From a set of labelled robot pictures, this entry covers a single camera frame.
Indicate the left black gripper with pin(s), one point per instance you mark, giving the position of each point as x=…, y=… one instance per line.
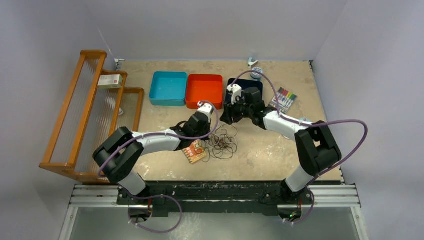
x=208, y=126

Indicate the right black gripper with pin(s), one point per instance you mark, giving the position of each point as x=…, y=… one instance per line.
x=229, y=113

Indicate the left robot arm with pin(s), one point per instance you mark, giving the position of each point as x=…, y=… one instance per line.
x=118, y=155

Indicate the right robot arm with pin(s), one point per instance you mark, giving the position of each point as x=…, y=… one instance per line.
x=316, y=146

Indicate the orange plastic bin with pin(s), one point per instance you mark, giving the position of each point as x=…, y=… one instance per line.
x=202, y=87

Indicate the dark blue plastic bin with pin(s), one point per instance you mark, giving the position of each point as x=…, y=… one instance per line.
x=244, y=84

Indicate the teal plastic bin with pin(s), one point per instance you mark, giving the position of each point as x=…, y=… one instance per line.
x=168, y=88

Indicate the blue white tape roll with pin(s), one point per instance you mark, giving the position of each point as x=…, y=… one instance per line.
x=256, y=73

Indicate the small grey clip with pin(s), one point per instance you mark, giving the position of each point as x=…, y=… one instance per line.
x=252, y=62

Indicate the colour marker pack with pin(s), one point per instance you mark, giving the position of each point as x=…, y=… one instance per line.
x=284, y=99

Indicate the blue packaged tool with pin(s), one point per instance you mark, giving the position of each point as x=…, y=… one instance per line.
x=303, y=119

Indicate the white red small box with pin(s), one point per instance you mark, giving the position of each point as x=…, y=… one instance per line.
x=113, y=81

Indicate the wooden rack shelf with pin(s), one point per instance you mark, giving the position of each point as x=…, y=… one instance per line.
x=88, y=116

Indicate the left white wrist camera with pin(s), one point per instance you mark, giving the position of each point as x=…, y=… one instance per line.
x=205, y=108

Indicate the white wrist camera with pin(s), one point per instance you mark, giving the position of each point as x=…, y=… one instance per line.
x=235, y=91
x=205, y=108

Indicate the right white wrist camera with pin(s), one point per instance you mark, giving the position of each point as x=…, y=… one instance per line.
x=235, y=91

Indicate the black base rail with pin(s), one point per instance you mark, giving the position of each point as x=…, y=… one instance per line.
x=227, y=197

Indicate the aluminium frame rail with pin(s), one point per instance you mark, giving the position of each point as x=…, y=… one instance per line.
x=96, y=196

